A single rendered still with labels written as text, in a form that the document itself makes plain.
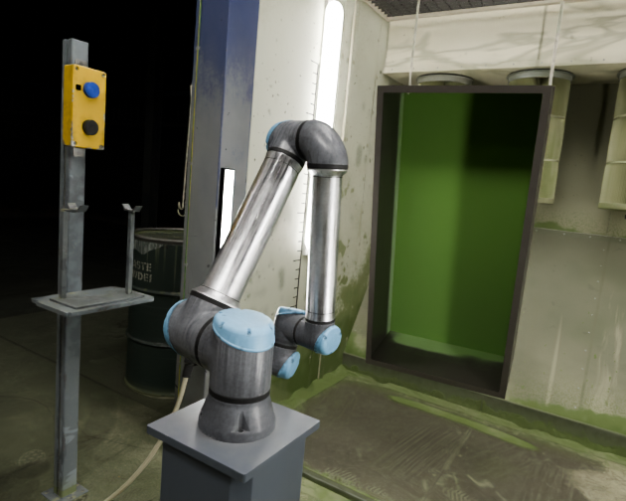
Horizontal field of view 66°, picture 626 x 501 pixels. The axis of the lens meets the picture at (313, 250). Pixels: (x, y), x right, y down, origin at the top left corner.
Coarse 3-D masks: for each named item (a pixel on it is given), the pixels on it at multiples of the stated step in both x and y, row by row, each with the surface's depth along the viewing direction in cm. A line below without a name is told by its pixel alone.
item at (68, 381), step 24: (72, 48) 157; (72, 168) 162; (72, 192) 164; (72, 216) 165; (72, 240) 166; (72, 264) 168; (72, 288) 169; (72, 336) 172; (72, 360) 173; (72, 384) 175; (72, 408) 176; (72, 432) 178; (72, 456) 179; (72, 480) 181
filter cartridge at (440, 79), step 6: (420, 78) 302; (426, 78) 297; (432, 78) 294; (438, 78) 292; (444, 78) 291; (450, 78) 290; (456, 78) 290; (462, 78) 292; (468, 78) 292; (420, 84) 303; (426, 84) 298; (432, 84) 296; (438, 84) 294; (444, 84) 294; (450, 84) 292; (456, 84) 292; (462, 84) 294; (468, 84) 297
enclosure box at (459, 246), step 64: (384, 128) 195; (448, 128) 208; (512, 128) 197; (384, 192) 207; (448, 192) 216; (512, 192) 203; (384, 256) 221; (448, 256) 224; (512, 256) 211; (384, 320) 236; (448, 320) 233; (512, 320) 184; (448, 384) 204
